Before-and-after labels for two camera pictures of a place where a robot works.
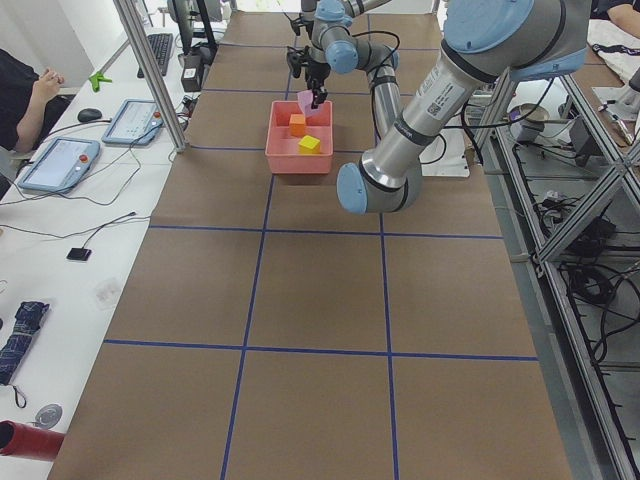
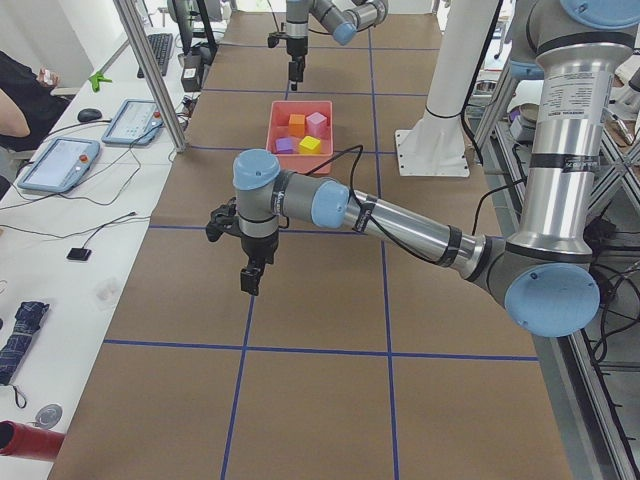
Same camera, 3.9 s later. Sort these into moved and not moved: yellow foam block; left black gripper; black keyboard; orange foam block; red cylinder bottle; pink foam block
Moved: pink foam block; left black gripper
Not moved: orange foam block; red cylinder bottle; black keyboard; yellow foam block
